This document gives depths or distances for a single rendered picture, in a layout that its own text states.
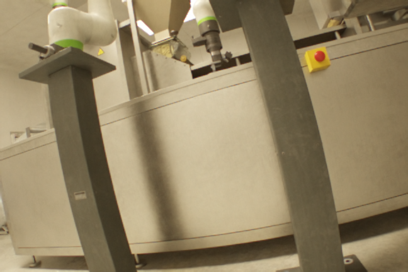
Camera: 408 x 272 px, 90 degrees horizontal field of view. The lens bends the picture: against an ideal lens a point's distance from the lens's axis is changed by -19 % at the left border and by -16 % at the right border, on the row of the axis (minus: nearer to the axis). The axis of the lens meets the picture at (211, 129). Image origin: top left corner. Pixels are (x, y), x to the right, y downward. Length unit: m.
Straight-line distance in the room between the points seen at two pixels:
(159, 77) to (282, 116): 0.87
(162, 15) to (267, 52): 0.94
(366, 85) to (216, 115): 0.60
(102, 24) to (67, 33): 0.16
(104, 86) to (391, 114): 1.40
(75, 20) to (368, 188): 1.29
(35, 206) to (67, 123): 0.85
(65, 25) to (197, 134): 0.66
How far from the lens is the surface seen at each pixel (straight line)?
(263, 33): 0.69
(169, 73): 1.34
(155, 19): 1.52
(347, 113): 0.99
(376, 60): 1.07
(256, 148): 0.95
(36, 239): 1.74
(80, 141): 0.85
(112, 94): 1.43
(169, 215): 1.09
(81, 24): 1.05
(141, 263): 1.34
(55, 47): 0.93
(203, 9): 1.16
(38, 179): 1.58
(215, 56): 1.08
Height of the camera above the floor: 0.52
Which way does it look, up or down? 4 degrees up
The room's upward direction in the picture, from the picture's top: 14 degrees counter-clockwise
